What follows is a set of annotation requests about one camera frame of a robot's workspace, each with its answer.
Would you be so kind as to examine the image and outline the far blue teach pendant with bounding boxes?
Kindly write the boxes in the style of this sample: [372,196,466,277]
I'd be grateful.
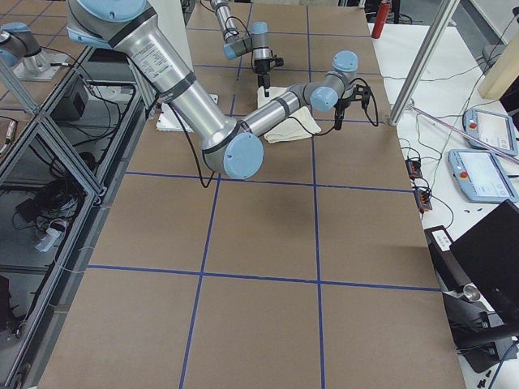
[462,108,518,157]

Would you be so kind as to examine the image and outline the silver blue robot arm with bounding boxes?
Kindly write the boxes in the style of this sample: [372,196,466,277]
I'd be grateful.
[210,0,284,97]
[67,1,358,179]

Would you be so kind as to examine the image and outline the white hook reacher stick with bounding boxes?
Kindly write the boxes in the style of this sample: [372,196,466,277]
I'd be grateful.
[406,103,515,160]

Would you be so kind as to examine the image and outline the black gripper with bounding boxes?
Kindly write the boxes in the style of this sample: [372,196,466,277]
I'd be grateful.
[253,58,274,97]
[333,94,354,130]

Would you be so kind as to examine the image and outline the near blue teach pendant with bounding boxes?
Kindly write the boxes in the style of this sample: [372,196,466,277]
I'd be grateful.
[448,149,518,203]

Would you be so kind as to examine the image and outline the red cylinder bottle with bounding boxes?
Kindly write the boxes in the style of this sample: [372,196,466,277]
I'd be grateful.
[371,0,392,39]

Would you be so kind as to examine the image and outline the aluminium side frame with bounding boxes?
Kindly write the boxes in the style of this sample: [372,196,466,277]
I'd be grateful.
[1,36,146,388]

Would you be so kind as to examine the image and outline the cream cat print t-shirt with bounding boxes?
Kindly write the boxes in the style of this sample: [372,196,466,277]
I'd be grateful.
[257,87,321,143]

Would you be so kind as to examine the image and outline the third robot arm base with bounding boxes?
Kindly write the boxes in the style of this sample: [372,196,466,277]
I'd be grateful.
[1,22,69,81]

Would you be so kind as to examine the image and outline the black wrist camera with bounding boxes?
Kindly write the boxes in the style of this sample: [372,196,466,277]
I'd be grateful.
[270,55,284,68]
[351,84,371,109]

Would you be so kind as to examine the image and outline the blue teach pendant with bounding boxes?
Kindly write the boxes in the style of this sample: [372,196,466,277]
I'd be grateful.
[448,149,518,203]
[462,108,518,157]

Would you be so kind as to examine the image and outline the aluminium frame post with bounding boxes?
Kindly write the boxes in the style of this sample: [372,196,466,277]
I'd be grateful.
[388,0,460,126]

